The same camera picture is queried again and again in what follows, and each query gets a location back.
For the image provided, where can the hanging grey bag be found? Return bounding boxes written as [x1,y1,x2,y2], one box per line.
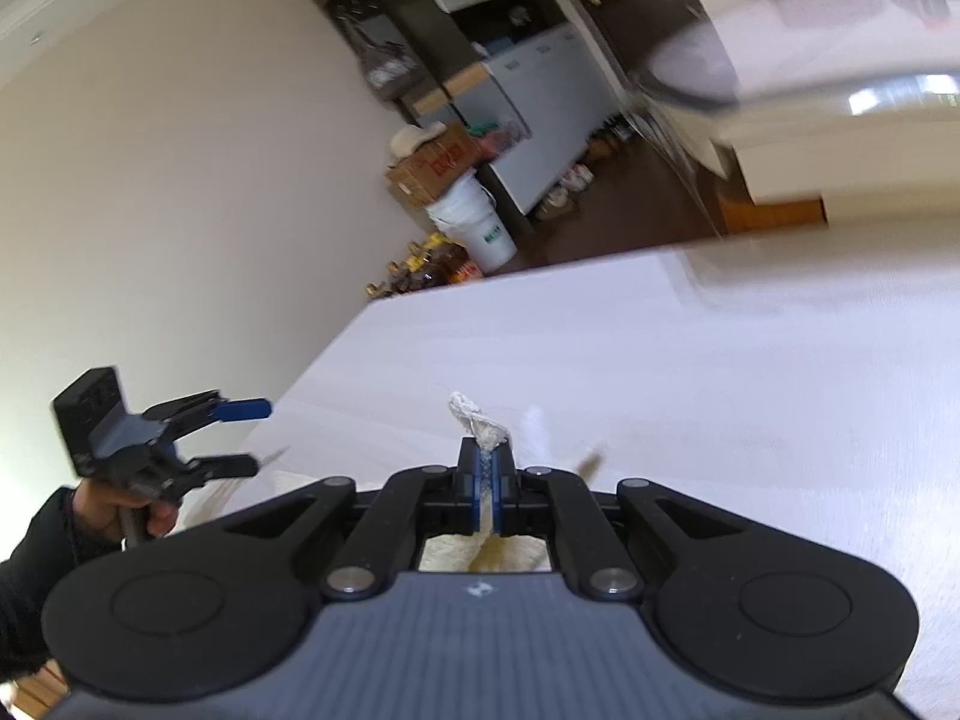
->
[338,13,425,101]

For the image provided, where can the dining table with glass top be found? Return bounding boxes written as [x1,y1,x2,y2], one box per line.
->
[633,0,958,234]

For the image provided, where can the cardboard box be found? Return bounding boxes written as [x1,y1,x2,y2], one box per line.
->
[386,122,482,208]

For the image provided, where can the person's left forearm black sleeve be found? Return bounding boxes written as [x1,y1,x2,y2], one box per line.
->
[0,488,76,683]

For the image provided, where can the grey white cabinet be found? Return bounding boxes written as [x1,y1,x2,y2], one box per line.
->
[265,0,628,220]

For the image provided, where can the shoes on floor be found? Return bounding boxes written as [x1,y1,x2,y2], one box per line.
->
[534,114,636,221]

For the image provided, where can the cream terry towel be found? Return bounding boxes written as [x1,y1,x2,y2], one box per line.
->
[418,392,550,574]

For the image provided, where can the bottles on floor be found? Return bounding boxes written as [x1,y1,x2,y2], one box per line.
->
[364,232,483,301]

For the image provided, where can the person's left hand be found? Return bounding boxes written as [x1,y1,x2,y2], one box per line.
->
[71,479,179,543]

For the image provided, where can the straw hat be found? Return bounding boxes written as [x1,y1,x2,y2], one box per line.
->
[389,122,448,161]

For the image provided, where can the white plastic bucket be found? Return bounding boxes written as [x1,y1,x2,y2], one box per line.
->
[427,171,517,275]

